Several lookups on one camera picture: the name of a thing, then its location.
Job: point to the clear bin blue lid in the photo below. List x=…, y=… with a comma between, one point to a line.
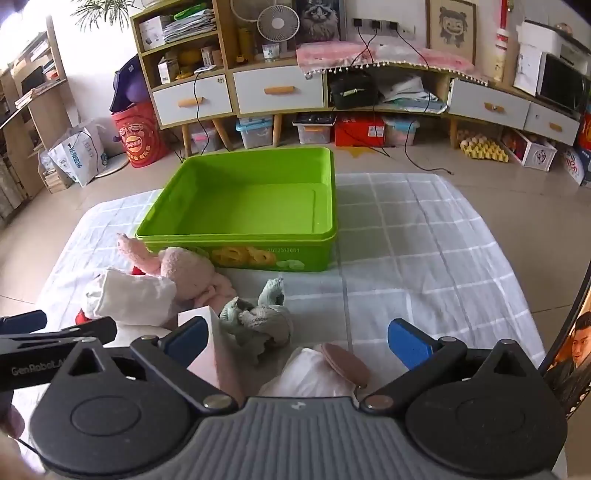
x=254, y=131

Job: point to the stack of papers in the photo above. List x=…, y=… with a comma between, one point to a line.
x=191, y=25

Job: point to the small white box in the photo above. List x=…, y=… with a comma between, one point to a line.
x=166, y=70

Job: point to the yellow paper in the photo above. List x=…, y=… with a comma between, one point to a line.
x=360, y=151

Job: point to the clear bin dark contents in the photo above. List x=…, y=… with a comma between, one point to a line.
x=314, y=129

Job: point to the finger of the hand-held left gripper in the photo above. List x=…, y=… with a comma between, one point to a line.
x=92, y=328
x=23, y=321

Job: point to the grey-green plush toy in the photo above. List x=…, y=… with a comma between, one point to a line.
x=263, y=323

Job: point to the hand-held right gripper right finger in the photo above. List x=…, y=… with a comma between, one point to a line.
x=408, y=344

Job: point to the red bucket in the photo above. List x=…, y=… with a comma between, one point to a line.
x=138, y=138

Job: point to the pink lace cloth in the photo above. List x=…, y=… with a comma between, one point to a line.
x=314, y=57

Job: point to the beige bottle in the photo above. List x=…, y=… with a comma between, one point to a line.
x=498, y=57

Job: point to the white desk fan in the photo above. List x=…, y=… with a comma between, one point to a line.
x=242, y=9
x=277, y=23

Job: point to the wooden cabinet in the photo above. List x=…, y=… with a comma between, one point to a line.
x=222, y=41

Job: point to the black bag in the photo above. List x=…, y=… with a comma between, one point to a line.
x=353, y=90

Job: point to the person's left hand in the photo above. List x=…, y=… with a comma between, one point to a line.
x=10, y=422

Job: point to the white appliance box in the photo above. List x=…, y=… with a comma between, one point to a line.
x=154, y=30

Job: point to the white checked blanket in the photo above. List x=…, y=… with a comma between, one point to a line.
x=415, y=258

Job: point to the framed cartoon picture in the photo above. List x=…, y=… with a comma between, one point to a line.
x=450, y=25

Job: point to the green plastic box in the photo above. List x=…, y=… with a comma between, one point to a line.
x=240, y=198

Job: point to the white wall socket panel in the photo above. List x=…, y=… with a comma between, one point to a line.
x=375, y=24

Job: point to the white paper bag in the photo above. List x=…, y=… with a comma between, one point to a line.
x=76, y=154

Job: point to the pink plush rabbit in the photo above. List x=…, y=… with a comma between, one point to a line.
x=184, y=272

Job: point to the grey corrugated sheet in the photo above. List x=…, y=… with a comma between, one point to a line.
x=9, y=184

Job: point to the cat picture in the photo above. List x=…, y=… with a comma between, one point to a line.
x=318, y=18

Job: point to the white cloth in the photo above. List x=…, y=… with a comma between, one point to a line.
x=134, y=295

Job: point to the yellow egg tray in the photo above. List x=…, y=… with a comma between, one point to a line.
x=480, y=147

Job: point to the yellow bottles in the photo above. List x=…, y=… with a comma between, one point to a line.
x=247, y=44

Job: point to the pile of folded cloths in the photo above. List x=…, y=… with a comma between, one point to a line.
x=406, y=92

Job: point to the glass cup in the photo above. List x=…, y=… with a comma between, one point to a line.
x=270, y=51

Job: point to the white paper sheet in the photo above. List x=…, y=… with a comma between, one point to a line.
x=526, y=71

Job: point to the microwave oven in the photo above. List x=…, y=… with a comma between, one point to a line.
x=561, y=83

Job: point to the white printer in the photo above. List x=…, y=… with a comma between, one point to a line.
x=554, y=39

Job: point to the red cardboard box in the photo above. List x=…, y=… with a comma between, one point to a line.
x=360, y=131

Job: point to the white drawer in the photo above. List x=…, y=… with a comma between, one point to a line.
x=191, y=110
x=551, y=117
x=278, y=99
x=489, y=99

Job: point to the green potted plant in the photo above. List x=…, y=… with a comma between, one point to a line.
x=106, y=7

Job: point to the clear bin pink contents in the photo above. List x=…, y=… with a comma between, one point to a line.
x=203, y=138

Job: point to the clear bin pastel contents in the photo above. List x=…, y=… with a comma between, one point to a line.
x=399, y=131

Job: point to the yellow toy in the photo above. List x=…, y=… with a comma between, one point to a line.
x=189, y=57

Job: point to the printed poster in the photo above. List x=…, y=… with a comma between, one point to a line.
x=575, y=350

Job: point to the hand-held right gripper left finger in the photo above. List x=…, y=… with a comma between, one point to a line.
x=187, y=339

